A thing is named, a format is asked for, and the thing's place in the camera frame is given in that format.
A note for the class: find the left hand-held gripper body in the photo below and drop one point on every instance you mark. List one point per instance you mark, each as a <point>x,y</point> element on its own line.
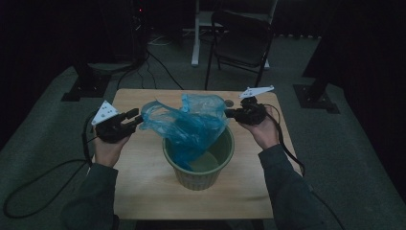
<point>111,129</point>

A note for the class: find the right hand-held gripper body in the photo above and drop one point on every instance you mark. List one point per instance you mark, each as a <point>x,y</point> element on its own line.
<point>252,113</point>

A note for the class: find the blue plastic bag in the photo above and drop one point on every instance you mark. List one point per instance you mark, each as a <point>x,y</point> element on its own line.
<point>185,127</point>

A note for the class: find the green plastic trash bin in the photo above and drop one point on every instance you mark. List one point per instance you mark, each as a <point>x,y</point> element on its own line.
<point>204,179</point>

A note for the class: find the person's left hand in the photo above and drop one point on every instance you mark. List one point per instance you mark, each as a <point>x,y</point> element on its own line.
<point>107,151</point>

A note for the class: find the person's right hand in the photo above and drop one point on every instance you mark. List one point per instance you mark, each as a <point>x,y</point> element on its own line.
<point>266,132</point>

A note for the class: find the grey round floor base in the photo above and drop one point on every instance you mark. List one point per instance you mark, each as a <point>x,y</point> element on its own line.
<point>108,67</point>

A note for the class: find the black folding chair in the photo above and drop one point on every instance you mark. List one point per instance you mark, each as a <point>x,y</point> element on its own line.
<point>242,44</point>

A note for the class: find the black equipment tower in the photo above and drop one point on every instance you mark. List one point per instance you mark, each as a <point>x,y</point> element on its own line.
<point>139,32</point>

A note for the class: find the black stand with base plate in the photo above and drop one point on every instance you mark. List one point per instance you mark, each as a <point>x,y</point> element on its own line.
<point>86,86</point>
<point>314,96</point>

